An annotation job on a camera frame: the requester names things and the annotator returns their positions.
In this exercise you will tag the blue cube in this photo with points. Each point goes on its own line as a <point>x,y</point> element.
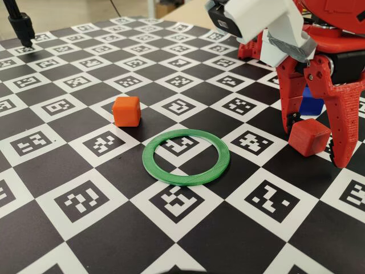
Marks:
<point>310,105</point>

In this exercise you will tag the red cube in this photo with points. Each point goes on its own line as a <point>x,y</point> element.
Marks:
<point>309,138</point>

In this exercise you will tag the red robot arm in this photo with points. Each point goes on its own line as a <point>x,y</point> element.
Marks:
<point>328,11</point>

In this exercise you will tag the black tripod leg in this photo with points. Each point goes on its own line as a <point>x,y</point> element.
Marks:
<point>21,25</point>

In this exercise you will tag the red robot base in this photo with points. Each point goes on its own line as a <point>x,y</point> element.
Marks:
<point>251,50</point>

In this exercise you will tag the orange cube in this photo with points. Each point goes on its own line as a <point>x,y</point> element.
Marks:
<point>127,112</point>

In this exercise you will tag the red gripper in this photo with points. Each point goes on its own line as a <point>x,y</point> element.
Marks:
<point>316,75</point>

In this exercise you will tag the black white marker checkerboard mat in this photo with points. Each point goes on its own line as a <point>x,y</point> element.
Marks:
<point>114,199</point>

